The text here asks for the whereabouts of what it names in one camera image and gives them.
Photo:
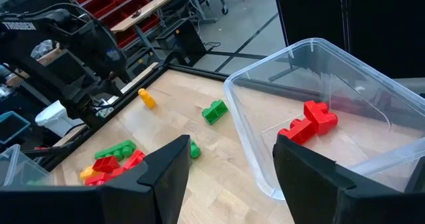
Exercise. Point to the black folding partition screen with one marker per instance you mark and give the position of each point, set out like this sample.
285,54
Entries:
365,18

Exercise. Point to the black floor crate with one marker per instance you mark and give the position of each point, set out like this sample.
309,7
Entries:
186,41

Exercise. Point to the white plastic container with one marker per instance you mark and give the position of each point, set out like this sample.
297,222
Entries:
56,117

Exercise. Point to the wooden workbench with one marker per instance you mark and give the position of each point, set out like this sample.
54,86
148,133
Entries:
149,8

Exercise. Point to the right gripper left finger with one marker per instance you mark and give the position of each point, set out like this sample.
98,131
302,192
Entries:
149,197

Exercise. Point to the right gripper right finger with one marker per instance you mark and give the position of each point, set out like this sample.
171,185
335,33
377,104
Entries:
315,190

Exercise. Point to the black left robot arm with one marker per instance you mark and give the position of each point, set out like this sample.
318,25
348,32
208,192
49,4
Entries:
83,51

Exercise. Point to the clear plastic bin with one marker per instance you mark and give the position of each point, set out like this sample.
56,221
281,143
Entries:
348,144
20,167

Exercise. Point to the red toy block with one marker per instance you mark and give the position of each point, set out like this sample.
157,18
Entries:
134,159
105,164
320,116
98,180
299,131

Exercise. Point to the teal-rimmed black tray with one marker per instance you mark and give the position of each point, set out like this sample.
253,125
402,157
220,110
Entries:
13,126

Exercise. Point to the silver mounting bracket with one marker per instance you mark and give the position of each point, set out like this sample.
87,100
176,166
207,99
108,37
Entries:
104,109

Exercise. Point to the yellow toy block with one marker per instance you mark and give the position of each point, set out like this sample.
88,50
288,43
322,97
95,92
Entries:
88,173
147,98

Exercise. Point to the long green toy block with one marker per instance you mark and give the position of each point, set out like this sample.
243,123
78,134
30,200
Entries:
195,150

